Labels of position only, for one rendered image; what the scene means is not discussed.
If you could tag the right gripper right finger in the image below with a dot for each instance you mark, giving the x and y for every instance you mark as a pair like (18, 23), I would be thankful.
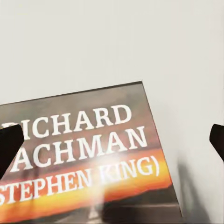
(217, 139)

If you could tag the hardback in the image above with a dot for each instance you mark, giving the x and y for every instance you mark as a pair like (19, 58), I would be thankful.
(88, 157)

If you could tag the bed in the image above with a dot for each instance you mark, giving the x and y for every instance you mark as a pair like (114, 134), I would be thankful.
(175, 47)

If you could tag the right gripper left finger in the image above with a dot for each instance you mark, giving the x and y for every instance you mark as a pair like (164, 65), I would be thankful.
(11, 140)

